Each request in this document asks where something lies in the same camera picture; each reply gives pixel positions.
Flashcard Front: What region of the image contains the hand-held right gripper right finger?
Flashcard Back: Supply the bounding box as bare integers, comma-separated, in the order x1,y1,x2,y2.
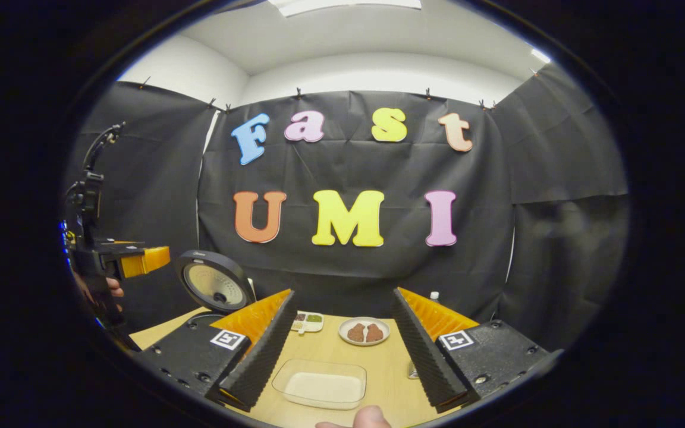
390,288,563,416

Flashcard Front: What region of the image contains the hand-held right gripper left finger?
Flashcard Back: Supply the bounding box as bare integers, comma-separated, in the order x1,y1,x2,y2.
130,289,296,413

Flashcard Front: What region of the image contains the black silver rice cooker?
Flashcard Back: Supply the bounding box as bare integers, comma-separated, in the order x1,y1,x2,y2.
175,249,257,329

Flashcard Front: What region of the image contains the clear plastic tray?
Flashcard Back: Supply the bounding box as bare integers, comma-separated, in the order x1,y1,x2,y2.
271,358,369,411

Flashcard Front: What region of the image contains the white divided bean dish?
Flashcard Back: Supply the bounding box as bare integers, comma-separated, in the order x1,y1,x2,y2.
290,310,325,335

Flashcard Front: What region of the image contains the white round plate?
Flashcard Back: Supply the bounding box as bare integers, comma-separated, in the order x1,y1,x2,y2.
338,316,391,347

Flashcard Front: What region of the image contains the black backdrop cloth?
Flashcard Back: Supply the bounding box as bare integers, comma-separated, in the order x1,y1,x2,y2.
63,62,631,351

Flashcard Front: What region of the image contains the long ceiling light panel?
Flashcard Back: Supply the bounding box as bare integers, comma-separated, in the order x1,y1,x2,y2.
268,0,424,18

